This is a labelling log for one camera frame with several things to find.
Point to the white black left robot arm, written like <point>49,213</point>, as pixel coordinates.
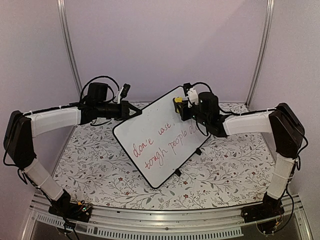
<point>25,130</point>

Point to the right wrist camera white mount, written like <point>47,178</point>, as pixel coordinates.
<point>191,94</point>

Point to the yellow black whiteboard eraser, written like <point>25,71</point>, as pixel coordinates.
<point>177,101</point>

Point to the aluminium corner post left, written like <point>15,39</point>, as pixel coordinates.
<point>62,12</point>

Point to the aluminium corner post right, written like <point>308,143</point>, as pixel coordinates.
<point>267,24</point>

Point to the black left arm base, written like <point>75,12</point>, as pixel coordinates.
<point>64,207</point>

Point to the aluminium corner post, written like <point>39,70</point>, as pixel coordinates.
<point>62,12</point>
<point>267,24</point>

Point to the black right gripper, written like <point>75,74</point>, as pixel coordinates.
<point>183,112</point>

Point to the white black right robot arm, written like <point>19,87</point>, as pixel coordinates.
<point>281,122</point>

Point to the black whiteboard stand foot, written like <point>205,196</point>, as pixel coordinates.
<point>198,151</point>
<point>178,172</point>

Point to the aluminium front rail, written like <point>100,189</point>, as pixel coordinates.
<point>107,223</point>

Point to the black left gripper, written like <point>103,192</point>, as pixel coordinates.
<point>125,107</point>

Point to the white whiteboard black frame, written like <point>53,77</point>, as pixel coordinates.
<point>158,142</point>

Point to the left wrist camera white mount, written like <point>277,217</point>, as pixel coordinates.
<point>122,93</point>

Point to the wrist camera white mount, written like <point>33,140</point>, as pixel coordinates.
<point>191,94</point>
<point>122,93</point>

